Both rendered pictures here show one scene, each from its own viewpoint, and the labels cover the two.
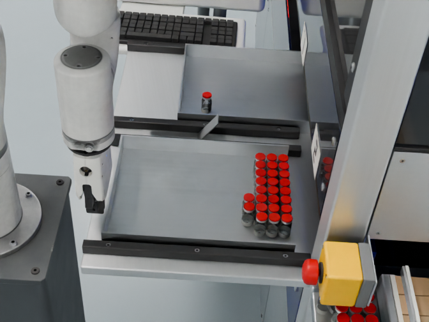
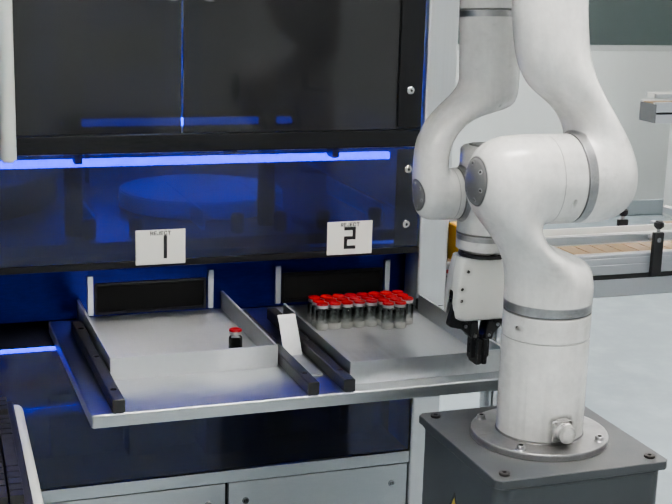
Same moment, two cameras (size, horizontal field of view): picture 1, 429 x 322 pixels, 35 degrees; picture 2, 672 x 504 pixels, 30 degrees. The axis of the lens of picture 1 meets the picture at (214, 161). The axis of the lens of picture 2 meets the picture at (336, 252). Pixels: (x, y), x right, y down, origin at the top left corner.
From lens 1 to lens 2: 251 cm
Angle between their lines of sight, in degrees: 94
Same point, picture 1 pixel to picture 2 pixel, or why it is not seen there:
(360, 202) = not seen: hidden behind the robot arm
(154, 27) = not seen: outside the picture
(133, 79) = (198, 399)
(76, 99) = not seen: hidden behind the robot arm
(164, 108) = (250, 376)
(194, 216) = (418, 343)
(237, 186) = (353, 334)
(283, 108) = (194, 327)
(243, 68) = (120, 349)
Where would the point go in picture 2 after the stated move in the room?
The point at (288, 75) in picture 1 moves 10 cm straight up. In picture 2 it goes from (117, 330) to (116, 272)
